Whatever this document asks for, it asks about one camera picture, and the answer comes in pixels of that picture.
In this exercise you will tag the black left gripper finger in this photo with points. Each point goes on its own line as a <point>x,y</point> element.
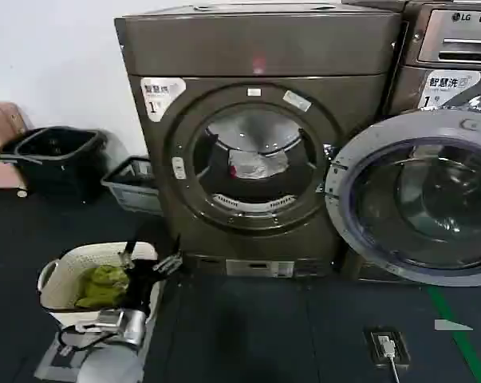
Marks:
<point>169,263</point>
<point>127,255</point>

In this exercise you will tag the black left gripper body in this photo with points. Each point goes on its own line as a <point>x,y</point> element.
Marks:
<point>141,285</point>

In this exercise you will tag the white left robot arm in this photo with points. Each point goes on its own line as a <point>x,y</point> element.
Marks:
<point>100,359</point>

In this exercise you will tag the green cloth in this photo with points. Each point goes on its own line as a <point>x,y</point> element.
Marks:
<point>100,285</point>

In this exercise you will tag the white perforated laundry basket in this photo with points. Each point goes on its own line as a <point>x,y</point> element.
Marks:
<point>64,279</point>

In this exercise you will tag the grey plastic crate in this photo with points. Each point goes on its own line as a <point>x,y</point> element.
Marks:
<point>132,187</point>

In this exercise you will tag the black plastic bin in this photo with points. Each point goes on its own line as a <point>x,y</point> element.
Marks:
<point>56,163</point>

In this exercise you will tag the grey white cloth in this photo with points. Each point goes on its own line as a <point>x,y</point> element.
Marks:
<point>256,163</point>

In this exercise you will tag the pink wheeled case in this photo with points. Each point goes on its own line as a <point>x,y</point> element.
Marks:
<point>1,143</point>

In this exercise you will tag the grey dryer with open drum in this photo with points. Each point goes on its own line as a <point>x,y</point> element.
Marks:
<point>264,99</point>

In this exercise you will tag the floor power socket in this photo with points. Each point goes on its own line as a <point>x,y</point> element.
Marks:
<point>399,347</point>

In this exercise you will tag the round glass dryer door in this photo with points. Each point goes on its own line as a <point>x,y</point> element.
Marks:
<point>415,199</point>

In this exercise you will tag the green floor tape strip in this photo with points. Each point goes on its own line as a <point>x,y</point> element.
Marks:
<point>455,339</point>

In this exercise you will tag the grey dryer with steel drawer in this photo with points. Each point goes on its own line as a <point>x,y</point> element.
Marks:
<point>443,44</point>

